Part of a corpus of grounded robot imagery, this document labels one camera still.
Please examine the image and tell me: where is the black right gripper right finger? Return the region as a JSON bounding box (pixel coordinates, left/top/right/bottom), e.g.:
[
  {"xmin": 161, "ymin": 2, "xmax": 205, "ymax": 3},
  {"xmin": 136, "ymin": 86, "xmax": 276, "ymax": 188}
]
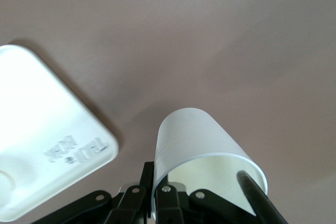
[{"xmin": 154, "ymin": 181, "xmax": 254, "ymax": 224}]

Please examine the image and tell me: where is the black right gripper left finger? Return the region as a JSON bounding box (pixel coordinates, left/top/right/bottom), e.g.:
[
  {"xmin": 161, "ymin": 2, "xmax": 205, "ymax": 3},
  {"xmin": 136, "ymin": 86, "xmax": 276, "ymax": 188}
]
[{"xmin": 33, "ymin": 161, "xmax": 155, "ymax": 224}]

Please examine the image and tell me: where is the white paper cup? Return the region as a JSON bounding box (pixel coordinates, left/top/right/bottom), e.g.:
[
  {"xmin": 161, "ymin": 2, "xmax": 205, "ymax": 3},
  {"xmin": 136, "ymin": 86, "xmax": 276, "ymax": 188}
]
[{"xmin": 151, "ymin": 106, "xmax": 269, "ymax": 222}]

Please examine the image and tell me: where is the cream bear print tray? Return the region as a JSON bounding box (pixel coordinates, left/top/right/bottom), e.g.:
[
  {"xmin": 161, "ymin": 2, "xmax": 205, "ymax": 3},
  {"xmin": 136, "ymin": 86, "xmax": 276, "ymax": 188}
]
[{"xmin": 0, "ymin": 44, "xmax": 119, "ymax": 222}]

